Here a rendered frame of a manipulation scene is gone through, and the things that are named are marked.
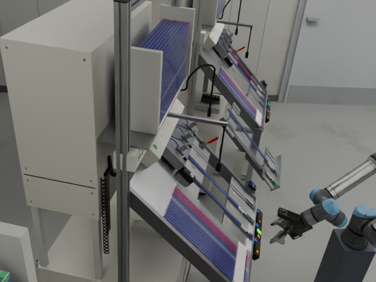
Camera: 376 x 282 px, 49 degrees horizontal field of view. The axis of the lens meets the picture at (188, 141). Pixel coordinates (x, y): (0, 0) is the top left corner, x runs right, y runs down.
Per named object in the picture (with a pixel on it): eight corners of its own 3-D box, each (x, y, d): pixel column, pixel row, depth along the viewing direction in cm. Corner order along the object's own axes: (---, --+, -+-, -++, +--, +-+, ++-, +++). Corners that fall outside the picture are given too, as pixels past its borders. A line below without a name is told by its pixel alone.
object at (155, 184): (203, 157, 225) (210, 153, 222) (176, 245, 170) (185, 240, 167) (162, 114, 216) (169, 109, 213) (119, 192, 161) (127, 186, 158)
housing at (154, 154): (165, 121, 218) (184, 106, 211) (137, 175, 177) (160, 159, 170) (155, 110, 215) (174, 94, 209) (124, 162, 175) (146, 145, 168)
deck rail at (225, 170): (248, 201, 237) (256, 196, 234) (247, 203, 235) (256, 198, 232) (163, 112, 218) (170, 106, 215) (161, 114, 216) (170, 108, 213)
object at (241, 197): (250, 200, 233) (254, 197, 232) (238, 297, 178) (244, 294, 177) (228, 177, 228) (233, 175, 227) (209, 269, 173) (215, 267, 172)
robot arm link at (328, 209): (343, 215, 187) (334, 208, 182) (322, 225, 192) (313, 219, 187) (338, 201, 192) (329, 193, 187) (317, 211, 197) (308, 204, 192)
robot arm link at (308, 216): (310, 215, 188) (309, 203, 195) (301, 219, 190) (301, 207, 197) (320, 225, 190) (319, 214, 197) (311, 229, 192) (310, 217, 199)
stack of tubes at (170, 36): (186, 77, 201) (190, 22, 187) (158, 128, 158) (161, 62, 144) (160, 73, 203) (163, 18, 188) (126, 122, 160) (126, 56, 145)
